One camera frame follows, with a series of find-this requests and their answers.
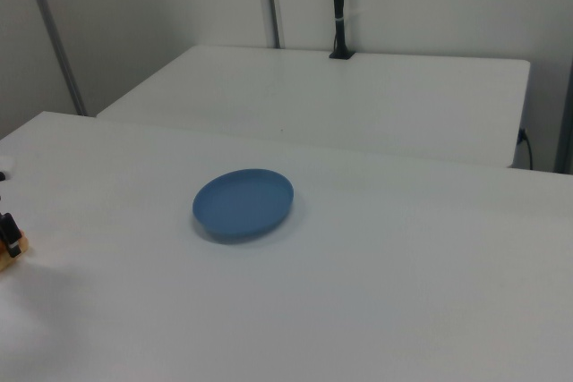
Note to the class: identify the dark silver gripper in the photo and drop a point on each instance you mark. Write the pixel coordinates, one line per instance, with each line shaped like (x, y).
(3, 162)

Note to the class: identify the blue round plate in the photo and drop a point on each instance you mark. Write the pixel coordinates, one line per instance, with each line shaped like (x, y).
(244, 205)

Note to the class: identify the white side table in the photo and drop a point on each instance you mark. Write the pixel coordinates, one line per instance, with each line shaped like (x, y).
(340, 100)

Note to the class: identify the black camera pole with base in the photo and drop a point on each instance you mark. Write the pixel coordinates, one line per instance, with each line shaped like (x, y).
(339, 19)

